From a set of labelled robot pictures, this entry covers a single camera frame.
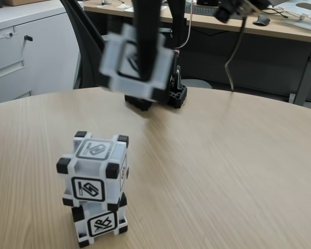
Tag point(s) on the white cube with diamond symbol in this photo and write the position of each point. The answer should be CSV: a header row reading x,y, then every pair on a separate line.
x,y
119,62

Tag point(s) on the white cube with zigzag symbol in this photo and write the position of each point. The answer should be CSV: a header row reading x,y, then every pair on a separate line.
x,y
88,189

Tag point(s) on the dark grey keyboard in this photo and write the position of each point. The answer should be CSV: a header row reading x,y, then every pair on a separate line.
x,y
204,10

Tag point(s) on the grey round disc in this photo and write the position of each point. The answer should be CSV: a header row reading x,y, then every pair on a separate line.
x,y
197,83

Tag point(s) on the black device on desk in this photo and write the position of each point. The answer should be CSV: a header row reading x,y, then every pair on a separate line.
x,y
207,2

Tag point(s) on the white filing cabinet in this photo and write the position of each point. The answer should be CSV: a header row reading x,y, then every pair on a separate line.
x,y
49,64

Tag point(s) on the dark grey computer mouse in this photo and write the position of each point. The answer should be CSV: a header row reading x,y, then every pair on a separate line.
x,y
261,20

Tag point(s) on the black cabinet key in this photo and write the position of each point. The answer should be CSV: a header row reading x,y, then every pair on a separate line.
x,y
28,38

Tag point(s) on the brown cardboard box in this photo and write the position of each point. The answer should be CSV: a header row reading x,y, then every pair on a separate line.
x,y
28,2

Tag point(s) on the round cabinet lock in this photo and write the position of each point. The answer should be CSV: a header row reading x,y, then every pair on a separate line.
x,y
10,34

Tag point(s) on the wooden office desk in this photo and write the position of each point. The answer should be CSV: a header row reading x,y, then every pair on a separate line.
x,y
287,32

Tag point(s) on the silver laptop stand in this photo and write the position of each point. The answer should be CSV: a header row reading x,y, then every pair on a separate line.
x,y
305,23

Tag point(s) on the white cube with crossed symbol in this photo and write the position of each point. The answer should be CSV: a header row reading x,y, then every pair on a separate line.
x,y
101,223

